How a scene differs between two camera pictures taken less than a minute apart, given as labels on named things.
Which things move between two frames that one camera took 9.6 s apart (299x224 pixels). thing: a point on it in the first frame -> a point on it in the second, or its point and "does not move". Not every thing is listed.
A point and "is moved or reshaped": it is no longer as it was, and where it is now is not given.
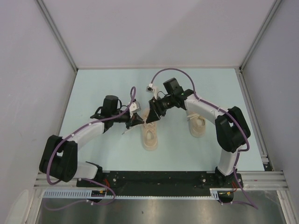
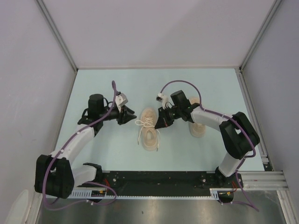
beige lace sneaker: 149,133 does not move
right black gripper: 156,110 -> 163,121
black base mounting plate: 161,183 does not move
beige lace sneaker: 197,124 does not move
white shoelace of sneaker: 148,125 is moved or reshaped
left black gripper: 135,120 -> 125,115
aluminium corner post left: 60,38 does not move
